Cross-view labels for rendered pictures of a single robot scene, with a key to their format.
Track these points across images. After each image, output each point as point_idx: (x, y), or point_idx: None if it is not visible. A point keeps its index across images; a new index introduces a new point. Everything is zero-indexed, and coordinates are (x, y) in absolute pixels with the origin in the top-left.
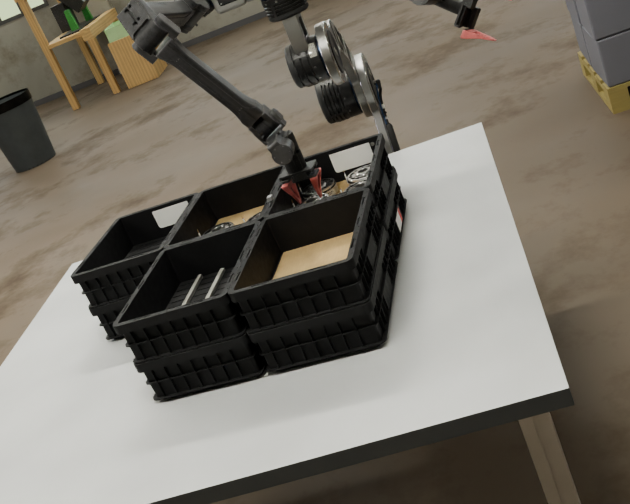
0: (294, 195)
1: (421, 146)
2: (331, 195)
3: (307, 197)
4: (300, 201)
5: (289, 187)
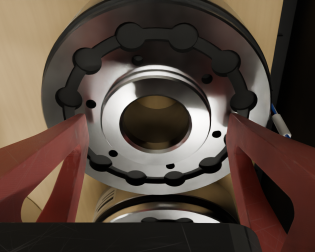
0: (263, 138)
1: None
2: (107, 191)
3: (201, 187)
4: (230, 131)
5: None
